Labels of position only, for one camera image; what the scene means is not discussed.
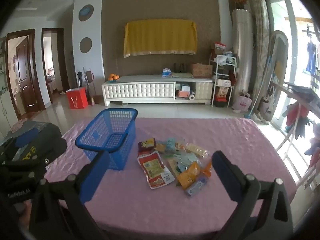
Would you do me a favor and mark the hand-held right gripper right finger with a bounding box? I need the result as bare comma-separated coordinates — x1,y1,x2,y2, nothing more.
212,151,294,240

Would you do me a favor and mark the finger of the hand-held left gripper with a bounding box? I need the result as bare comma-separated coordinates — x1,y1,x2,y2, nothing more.
0,139,68,180
0,137,25,159

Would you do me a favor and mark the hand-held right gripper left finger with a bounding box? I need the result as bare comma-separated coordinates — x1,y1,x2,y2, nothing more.
21,151,111,240

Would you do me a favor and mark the small orange snack packet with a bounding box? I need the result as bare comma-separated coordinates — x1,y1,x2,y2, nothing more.
201,161,213,178

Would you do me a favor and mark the yellow cracker packet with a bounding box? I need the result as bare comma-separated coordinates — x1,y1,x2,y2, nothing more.
185,143,209,158

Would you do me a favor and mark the long orange snack packet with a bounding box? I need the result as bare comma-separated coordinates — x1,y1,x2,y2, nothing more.
177,162,204,190

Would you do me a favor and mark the blue plastic basket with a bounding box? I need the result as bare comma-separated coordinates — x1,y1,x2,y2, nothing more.
75,108,139,171

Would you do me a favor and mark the red snack packet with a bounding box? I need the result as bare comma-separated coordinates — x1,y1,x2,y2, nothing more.
138,137,157,153

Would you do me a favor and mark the clear blue dotted packet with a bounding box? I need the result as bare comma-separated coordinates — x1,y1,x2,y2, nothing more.
164,137,187,153

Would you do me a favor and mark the red white pouch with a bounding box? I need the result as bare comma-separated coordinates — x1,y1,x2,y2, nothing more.
137,151,175,189

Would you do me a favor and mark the person's left forearm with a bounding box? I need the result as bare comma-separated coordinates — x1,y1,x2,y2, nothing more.
10,201,35,234

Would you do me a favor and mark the pink quilted table cover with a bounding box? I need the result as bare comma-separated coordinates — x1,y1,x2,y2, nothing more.
44,117,298,240

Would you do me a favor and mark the person's dark printed clothing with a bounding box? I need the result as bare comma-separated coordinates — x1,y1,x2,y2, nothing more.
10,120,63,162

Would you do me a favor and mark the blue mop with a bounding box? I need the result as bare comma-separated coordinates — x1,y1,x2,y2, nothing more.
244,80,265,119

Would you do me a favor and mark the brown wooden door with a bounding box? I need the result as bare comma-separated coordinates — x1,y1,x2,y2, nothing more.
6,30,45,120

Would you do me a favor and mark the pink shopping bag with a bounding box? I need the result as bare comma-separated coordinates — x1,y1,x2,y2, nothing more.
232,94,253,113

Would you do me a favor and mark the broom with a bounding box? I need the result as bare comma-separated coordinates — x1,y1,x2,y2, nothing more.
85,67,97,105

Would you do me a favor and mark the red gift bag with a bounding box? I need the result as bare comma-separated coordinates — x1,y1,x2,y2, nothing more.
66,87,88,110

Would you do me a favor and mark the white TV cabinet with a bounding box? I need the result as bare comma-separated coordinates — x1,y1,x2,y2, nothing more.
101,74,214,107

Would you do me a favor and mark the red garment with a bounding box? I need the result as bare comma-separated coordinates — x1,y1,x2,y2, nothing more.
285,102,308,130

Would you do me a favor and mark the cardboard box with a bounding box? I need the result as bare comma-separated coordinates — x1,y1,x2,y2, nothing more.
191,63,213,78

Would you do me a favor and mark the white metal rack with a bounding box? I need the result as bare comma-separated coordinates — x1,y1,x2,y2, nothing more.
209,54,237,108

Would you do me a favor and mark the clothes drying rack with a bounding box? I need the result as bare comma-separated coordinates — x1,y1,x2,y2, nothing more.
272,80,320,188

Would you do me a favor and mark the silver column air conditioner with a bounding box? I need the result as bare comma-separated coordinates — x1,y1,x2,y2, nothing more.
231,8,253,98

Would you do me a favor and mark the beige curtain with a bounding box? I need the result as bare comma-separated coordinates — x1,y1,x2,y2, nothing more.
246,0,270,110

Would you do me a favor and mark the yellow cloth cover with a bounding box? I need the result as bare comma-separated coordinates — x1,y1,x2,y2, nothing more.
124,19,198,58

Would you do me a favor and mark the brown round wall decor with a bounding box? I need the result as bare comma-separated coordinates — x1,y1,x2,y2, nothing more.
79,37,93,53

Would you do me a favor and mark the blue round wall decor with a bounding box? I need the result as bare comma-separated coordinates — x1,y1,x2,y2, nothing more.
78,4,95,22

